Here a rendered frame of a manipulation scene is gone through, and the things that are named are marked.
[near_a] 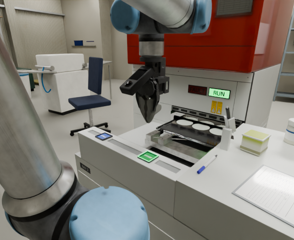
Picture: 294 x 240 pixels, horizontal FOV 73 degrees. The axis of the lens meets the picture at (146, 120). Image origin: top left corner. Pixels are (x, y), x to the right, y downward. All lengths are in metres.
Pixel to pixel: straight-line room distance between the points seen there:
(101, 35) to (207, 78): 7.63
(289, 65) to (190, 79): 5.62
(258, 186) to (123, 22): 0.56
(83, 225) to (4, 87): 0.20
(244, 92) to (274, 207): 0.64
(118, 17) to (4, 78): 0.30
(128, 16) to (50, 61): 3.82
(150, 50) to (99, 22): 8.08
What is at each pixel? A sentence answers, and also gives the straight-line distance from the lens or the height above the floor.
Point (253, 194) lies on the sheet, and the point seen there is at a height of 0.97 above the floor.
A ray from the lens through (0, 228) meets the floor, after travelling 2.11.
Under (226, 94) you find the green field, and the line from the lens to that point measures 1.13.
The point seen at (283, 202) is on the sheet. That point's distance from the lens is 0.64.
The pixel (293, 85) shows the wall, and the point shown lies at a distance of 6.78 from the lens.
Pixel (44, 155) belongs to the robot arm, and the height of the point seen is 1.19.
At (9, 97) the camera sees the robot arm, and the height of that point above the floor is 1.28.
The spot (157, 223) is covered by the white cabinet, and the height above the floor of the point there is 0.75.
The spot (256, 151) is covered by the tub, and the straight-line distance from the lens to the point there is 0.82.
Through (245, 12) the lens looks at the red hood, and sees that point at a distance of 1.06.
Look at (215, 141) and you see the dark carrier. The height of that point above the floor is 0.90.
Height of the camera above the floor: 1.34
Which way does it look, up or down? 20 degrees down
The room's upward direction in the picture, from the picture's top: straight up
